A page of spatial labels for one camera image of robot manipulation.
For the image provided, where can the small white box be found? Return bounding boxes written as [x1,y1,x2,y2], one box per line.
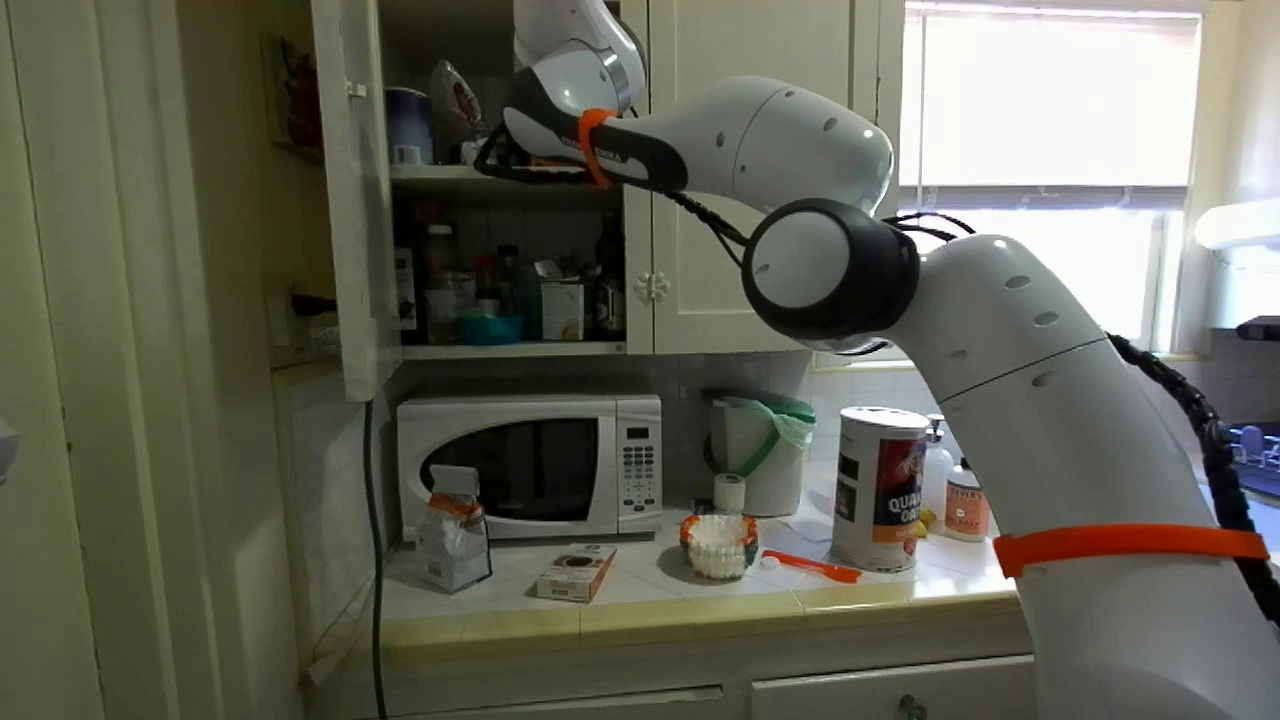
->
[537,272,589,345]

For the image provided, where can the closed white cabinet door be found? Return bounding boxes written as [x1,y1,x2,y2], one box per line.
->
[648,0,855,361]

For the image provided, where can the white lower cabinet drawer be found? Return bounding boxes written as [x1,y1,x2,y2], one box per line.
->
[742,652,1045,720]

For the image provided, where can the white soap pump bottle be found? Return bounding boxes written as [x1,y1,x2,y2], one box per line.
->
[914,411,958,529]

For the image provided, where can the teal bowl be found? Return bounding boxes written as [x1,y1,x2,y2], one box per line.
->
[454,310,524,349]

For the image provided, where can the blue dish rack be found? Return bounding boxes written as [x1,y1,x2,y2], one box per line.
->
[1231,419,1280,499]

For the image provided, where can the bright kitchen window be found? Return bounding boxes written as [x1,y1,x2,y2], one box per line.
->
[891,0,1213,361]

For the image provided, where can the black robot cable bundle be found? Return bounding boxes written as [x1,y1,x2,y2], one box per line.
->
[471,125,1280,630]

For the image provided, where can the open white cabinet door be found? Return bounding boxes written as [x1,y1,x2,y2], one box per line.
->
[309,0,408,403]

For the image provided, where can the blue and white jar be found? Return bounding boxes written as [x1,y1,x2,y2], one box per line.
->
[385,85,435,167]

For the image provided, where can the black power cord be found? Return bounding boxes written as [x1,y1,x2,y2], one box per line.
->
[359,394,392,720]

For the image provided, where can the white microwave oven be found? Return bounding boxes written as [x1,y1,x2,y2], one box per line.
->
[392,386,666,543]

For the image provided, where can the orange soap pump bottle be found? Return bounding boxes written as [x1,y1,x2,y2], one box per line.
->
[940,463,994,543]

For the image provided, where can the flat brown packet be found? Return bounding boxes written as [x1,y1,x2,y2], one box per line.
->
[524,538,621,609]

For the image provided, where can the orange plastic spoon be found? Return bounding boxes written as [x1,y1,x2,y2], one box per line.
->
[760,546,863,587]

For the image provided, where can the bowl with white filters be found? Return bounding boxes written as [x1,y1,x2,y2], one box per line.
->
[674,507,762,583]

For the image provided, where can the Quaker oats canister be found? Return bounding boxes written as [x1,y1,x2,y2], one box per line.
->
[827,403,937,575]

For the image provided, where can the dark glass bottle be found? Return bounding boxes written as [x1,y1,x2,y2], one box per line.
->
[593,214,626,340]

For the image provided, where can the white tub with green lid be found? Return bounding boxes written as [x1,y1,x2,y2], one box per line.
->
[704,386,818,518]

